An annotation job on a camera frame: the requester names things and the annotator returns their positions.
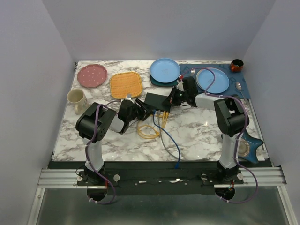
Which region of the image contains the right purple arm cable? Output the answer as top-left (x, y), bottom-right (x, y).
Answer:
top-left (179, 67), bottom-right (259, 204)

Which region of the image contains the black network switch box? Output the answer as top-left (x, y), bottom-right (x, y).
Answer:
top-left (144, 93), bottom-right (171, 112)

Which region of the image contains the silver spoon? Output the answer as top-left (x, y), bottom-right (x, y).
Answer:
top-left (235, 82), bottom-right (248, 101)

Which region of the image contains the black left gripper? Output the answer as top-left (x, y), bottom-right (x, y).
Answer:
top-left (127, 98), bottom-right (156, 123)

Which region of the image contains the yellow ethernet cable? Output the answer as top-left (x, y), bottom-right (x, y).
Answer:
top-left (137, 112), bottom-right (169, 139)

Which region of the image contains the brown lacquer cup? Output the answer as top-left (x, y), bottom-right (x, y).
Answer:
top-left (230, 59), bottom-right (244, 73)

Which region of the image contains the cream ceramic mug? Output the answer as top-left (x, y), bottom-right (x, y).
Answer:
top-left (67, 89), bottom-right (90, 115)

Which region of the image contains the aluminium frame rail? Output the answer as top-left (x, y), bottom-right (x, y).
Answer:
top-left (37, 167), bottom-right (286, 188)

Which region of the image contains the dark teal square plate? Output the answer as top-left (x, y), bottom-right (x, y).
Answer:
top-left (150, 75), bottom-right (179, 88)

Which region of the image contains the blue star shaped dish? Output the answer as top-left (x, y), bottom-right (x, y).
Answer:
top-left (238, 130), bottom-right (264, 164)

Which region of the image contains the light blue plate on placemat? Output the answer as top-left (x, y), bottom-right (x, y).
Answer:
top-left (196, 67), bottom-right (229, 94)

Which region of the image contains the grey ethernet cable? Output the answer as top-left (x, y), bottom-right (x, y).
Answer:
top-left (157, 110), bottom-right (183, 160)

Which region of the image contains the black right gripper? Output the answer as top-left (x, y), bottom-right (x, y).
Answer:
top-left (162, 86), bottom-right (188, 107)

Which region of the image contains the blue cloth placemat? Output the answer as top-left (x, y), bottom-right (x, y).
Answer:
top-left (179, 64), bottom-right (251, 99)

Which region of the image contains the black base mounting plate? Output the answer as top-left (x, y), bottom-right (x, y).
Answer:
top-left (48, 161), bottom-right (274, 196)

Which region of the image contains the orange woven square mat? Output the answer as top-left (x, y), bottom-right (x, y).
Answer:
top-left (109, 72), bottom-right (143, 99)

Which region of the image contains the pink dotted plate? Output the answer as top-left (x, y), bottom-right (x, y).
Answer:
top-left (77, 64), bottom-right (107, 89)

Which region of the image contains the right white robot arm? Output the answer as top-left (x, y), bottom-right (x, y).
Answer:
top-left (163, 77), bottom-right (249, 184)

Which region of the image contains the light blue plate on stack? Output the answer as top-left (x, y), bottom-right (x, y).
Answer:
top-left (150, 58), bottom-right (181, 83)

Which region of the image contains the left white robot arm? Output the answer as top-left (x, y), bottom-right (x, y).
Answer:
top-left (75, 99), bottom-right (154, 185)

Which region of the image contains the blue ethernet cable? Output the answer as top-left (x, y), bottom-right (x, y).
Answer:
top-left (152, 109), bottom-right (180, 169)

